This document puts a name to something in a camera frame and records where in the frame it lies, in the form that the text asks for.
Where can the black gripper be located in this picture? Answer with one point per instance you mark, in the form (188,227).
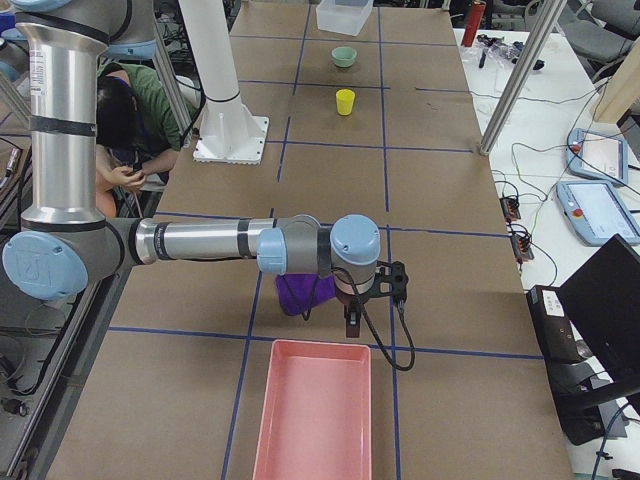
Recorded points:
(347,300)

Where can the purple cloth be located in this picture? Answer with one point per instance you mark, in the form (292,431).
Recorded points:
(298,293)

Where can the yellow plastic cup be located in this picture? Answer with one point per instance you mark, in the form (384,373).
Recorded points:
(345,100)

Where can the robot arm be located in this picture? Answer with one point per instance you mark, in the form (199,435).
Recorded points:
(66,243)

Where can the black box device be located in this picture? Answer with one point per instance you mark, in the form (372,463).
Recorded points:
(553,328)

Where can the clear plastic box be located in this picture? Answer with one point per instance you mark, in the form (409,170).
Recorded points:
(343,17)

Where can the pink plastic bin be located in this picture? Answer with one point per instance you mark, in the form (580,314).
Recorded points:
(316,419)

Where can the orange connector block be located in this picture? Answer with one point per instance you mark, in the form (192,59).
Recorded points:
(521,245)
(510,208)

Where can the black monitor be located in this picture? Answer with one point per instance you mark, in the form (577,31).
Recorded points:
(601,299)

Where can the green ceramic bowl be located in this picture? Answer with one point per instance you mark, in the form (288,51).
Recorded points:
(343,56)

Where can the teach pendant near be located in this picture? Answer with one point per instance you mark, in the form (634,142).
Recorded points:
(596,212)

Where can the teach pendant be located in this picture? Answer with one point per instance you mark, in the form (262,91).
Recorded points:
(596,212)
(594,155)

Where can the person in green shirt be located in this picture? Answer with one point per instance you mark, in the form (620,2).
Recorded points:
(138,138)

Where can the teach pendant far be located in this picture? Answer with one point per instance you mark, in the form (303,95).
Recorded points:
(594,155)

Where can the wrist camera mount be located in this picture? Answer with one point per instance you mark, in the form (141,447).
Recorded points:
(391,280)

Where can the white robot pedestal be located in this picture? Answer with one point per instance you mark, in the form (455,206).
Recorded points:
(228,131)

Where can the aluminium frame post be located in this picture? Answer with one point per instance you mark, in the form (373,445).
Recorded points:
(534,44)

